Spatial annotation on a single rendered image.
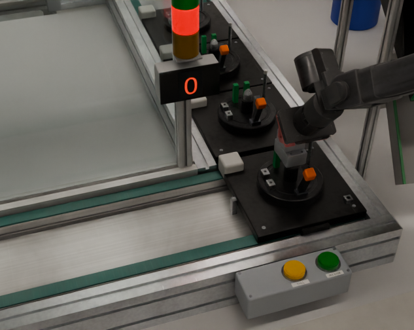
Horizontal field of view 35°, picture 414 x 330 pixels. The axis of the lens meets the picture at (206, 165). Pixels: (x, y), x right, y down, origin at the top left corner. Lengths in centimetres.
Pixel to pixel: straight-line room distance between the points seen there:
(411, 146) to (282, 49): 76
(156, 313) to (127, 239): 18
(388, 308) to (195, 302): 38
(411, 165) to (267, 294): 44
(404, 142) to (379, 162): 25
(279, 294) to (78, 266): 40
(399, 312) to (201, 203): 46
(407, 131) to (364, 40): 78
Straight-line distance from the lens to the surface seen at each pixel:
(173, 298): 123
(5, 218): 140
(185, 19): 119
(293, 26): 221
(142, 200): 141
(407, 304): 137
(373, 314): 134
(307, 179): 128
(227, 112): 153
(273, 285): 121
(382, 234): 134
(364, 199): 141
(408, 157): 143
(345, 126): 177
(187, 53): 122
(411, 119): 144
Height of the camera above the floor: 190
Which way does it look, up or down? 40 degrees down
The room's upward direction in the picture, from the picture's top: straight up
